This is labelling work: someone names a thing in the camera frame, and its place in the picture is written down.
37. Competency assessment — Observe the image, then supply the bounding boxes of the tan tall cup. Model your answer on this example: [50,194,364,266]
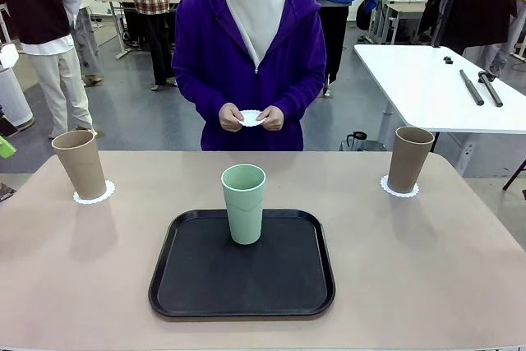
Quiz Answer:
[388,127,436,195]
[52,129,108,200]

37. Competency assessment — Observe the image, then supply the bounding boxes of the white paper doily coaster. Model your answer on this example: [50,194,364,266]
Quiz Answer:
[72,179,116,206]
[238,109,265,128]
[380,175,421,200]

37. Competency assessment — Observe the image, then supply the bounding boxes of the mint green tall cup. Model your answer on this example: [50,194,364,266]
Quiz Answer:
[221,164,267,246]

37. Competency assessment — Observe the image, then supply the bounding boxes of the person's right forearm purple sleeve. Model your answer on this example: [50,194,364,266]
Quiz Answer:
[174,71,231,122]

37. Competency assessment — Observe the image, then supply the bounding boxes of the person's left forearm purple sleeve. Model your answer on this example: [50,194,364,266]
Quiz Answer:
[278,75,328,122]

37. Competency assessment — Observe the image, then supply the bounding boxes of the person's right hand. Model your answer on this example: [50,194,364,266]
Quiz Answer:
[219,103,248,134]

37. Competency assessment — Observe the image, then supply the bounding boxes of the person's left hand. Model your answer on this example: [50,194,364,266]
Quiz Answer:
[258,106,286,132]

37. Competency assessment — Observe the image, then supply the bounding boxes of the person in grey trousers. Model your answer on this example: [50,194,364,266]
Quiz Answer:
[61,0,104,88]

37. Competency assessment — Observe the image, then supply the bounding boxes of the person in purple hoodie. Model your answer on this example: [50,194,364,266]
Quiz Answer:
[171,0,328,153]

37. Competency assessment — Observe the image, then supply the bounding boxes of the black plastic tray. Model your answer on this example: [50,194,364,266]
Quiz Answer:
[148,209,337,319]

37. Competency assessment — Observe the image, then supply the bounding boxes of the black backpack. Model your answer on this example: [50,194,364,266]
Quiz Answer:
[355,0,373,32]

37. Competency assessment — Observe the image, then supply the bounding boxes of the plain black rod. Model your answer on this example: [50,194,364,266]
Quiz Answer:
[459,69,485,106]

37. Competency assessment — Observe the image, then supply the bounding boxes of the long black coat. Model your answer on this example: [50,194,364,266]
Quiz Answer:
[417,0,519,79]

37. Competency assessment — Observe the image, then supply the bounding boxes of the black stand leg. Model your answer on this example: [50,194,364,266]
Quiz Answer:
[503,157,526,192]

